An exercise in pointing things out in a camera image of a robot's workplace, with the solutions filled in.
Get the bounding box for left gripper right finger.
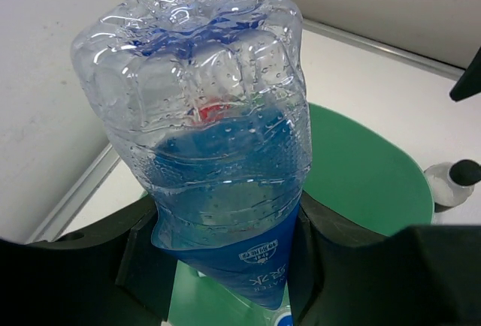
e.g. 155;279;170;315
289;194;480;325

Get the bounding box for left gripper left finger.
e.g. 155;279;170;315
1;198;177;325

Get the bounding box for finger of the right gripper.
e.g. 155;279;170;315
449;48;481;101

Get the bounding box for blue cap blue label bottle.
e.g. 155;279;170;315
71;0;313;318

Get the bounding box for red cap red label bottle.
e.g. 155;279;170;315
193;96;232;125

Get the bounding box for green plastic bin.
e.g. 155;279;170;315
165;101;437;326

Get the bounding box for black cap small bottle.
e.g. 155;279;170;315
424;159;480;213

